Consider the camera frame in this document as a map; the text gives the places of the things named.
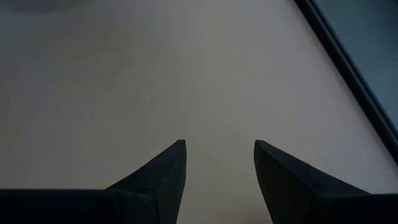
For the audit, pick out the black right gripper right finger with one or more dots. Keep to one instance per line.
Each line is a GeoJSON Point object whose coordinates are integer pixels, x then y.
{"type": "Point", "coordinates": [295, 193]}

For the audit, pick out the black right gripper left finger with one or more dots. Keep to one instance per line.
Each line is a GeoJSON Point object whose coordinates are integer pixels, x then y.
{"type": "Point", "coordinates": [155, 189]}

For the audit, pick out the black table edge frame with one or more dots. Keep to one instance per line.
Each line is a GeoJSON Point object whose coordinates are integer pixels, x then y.
{"type": "Point", "coordinates": [348, 68]}

